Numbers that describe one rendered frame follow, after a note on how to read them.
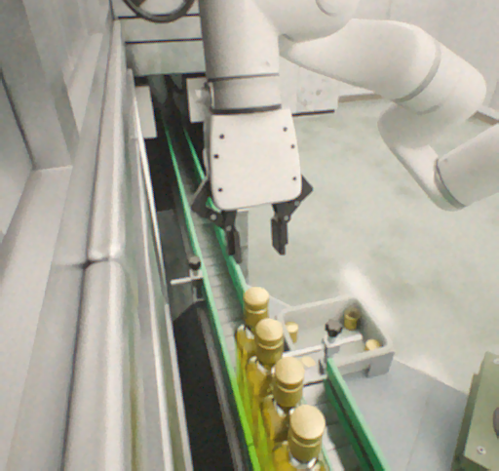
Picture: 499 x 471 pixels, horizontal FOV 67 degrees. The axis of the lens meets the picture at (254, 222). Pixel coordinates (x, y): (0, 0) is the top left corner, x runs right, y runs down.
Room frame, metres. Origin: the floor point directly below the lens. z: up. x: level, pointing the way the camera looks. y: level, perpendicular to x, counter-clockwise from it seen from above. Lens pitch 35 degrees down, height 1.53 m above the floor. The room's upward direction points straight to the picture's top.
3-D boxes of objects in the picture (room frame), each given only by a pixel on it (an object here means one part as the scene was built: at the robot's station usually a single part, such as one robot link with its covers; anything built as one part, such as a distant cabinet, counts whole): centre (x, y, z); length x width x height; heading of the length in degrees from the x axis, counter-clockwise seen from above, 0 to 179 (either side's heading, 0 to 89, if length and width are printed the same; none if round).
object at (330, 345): (0.43, -0.11, 0.95); 0.17 x 0.03 x 0.12; 106
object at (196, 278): (0.61, 0.15, 0.94); 0.07 x 0.04 x 0.13; 106
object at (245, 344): (0.36, 0.00, 0.99); 0.06 x 0.06 x 0.21; 17
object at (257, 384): (0.30, -0.02, 0.99); 0.06 x 0.06 x 0.21; 17
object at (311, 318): (0.57, -0.18, 0.80); 0.22 x 0.17 x 0.09; 106
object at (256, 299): (0.36, 0.00, 1.14); 0.04 x 0.04 x 0.04
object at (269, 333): (0.30, -0.02, 1.14); 0.04 x 0.04 x 0.04
